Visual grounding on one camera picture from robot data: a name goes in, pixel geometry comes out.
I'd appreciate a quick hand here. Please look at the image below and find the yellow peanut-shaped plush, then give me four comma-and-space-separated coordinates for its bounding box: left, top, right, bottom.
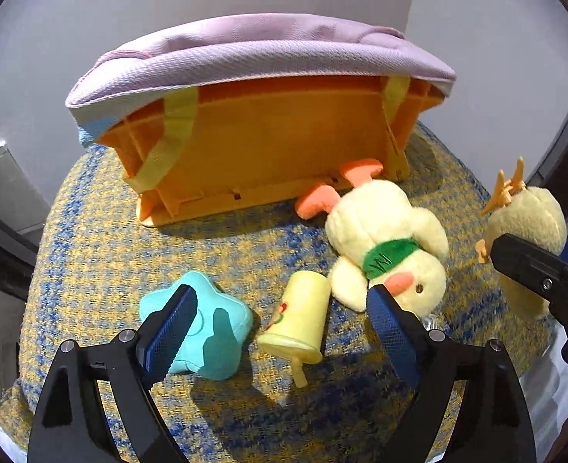
487, 186, 568, 320

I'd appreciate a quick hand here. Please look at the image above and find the teal star plush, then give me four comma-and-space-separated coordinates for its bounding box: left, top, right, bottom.
138, 271, 254, 381

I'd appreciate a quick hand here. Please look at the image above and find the white panel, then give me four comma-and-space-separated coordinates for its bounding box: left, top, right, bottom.
0, 141, 53, 237

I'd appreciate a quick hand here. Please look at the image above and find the yellow duck plush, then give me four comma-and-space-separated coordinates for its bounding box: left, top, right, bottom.
295, 158, 450, 313

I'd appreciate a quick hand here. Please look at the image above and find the yellow and blue plaid blanket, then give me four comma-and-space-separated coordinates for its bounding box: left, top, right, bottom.
0, 120, 557, 463

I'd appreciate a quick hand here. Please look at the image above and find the orange basket with pink liner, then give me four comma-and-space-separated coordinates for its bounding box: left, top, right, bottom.
64, 15, 457, 194

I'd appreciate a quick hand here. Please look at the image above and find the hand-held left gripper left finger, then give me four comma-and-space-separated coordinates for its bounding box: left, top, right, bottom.
27, 284, 199, 463

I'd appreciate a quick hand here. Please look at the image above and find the yellow popsicle toy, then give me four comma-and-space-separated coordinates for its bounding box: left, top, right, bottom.
256, 270, 333, 389

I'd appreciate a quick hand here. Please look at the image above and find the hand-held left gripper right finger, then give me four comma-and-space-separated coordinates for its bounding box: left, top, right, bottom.
366, 284, 538, 463

